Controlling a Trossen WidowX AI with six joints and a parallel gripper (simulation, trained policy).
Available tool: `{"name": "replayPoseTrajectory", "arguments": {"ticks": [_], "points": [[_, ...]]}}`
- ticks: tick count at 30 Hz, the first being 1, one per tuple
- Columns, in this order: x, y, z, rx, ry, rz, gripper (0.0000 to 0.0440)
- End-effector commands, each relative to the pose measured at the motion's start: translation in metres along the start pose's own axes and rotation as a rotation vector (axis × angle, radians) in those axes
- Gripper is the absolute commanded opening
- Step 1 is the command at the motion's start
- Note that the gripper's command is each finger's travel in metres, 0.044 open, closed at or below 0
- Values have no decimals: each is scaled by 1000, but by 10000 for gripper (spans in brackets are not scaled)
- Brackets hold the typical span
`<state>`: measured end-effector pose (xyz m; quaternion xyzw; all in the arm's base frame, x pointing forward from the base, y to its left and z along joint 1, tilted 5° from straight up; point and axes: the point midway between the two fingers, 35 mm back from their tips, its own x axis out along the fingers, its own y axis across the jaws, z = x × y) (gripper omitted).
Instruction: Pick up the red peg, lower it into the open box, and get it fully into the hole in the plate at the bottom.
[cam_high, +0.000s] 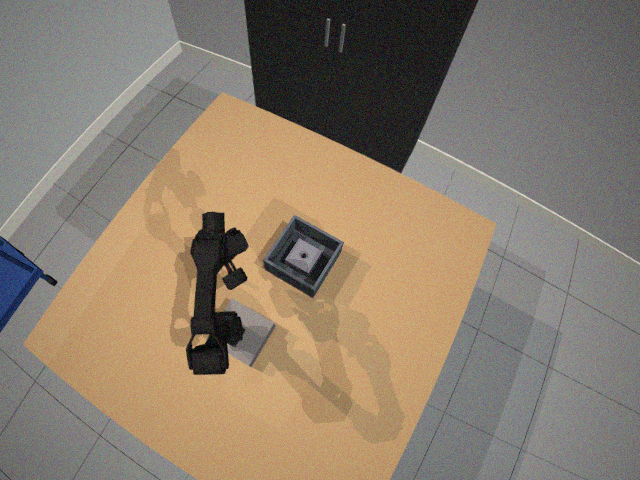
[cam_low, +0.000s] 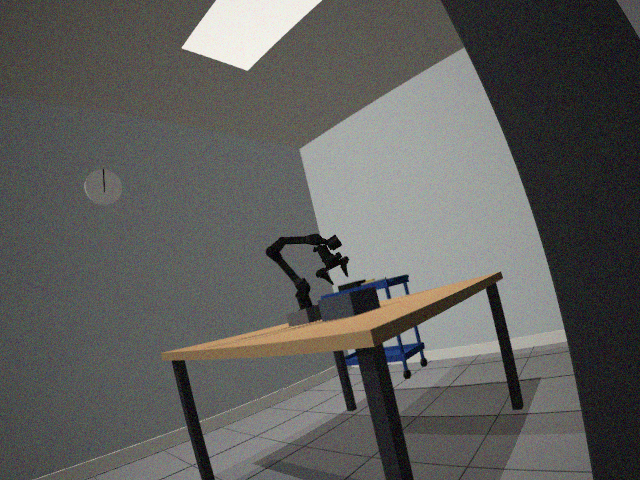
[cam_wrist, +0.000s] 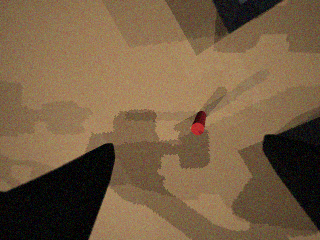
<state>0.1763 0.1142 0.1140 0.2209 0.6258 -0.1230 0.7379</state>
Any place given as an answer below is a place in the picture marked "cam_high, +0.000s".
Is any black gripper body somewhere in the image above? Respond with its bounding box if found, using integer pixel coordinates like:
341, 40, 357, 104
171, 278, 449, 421
197, 228, 248, 290

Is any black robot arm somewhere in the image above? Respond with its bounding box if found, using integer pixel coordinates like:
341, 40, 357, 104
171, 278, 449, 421
186, 212, 249, 375

